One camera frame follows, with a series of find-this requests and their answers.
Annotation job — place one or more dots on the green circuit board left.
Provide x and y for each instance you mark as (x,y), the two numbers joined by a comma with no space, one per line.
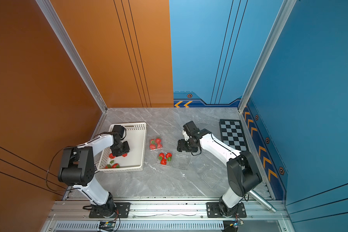
(107,226)

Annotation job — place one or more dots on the red strawberry container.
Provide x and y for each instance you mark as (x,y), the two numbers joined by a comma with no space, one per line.
(161,156)
(169,156)

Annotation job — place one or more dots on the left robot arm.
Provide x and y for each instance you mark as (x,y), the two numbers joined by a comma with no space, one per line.
(77,170)

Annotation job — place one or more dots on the green circuit board right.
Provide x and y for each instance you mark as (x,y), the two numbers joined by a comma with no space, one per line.
(232,226)

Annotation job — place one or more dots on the clear plastic clamshell container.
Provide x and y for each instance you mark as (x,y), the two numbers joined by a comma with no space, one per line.
(155,139)
(178,161)

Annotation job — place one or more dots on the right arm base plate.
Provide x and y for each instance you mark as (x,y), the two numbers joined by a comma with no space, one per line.
(219,210)

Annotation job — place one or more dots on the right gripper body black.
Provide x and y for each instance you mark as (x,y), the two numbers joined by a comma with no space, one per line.
(186,145)

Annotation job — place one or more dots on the silver microphone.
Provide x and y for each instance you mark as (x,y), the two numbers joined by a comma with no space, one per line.
(262,201)

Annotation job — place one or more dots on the black white chessboard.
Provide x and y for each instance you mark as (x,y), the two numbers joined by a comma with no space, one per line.
(232,134)

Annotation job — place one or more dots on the green circuit board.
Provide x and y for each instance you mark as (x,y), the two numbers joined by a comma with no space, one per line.
(232,226)
(107,226)

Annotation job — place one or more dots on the white perforated plastic basket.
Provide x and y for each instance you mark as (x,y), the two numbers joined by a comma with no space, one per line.
(134,161)

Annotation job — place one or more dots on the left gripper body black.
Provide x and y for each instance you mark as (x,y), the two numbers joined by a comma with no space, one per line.
(120,150)

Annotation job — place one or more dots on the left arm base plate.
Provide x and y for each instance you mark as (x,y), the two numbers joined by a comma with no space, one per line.
(118,210)

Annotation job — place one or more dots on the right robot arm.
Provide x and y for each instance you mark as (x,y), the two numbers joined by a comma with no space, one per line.
(242,170)

